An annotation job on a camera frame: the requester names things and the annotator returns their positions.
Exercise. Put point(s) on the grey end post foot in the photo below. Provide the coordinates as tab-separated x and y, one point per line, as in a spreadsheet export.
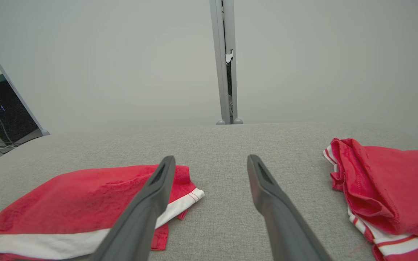
45	132

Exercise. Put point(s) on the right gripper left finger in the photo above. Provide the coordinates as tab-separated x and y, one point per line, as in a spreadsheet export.
136	235

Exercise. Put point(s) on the grey partition end post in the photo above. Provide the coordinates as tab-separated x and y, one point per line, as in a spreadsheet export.
9	79

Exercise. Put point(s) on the red jersey number 23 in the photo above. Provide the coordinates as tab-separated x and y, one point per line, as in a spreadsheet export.
394	181

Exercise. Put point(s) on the white clip in post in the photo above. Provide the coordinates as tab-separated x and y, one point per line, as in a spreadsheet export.
229	58

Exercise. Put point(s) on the grey partition joint post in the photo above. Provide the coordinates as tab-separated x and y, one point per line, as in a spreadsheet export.
219	54

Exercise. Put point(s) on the black cabinet box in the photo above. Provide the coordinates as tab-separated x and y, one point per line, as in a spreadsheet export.
5	116

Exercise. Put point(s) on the grey round post foot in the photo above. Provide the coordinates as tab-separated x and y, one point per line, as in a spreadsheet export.
220	122
238	121

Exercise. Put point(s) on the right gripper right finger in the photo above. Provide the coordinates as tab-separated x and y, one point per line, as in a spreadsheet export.
289	235

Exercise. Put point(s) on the red shorts white stripe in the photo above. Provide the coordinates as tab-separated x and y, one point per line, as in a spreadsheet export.
67	203

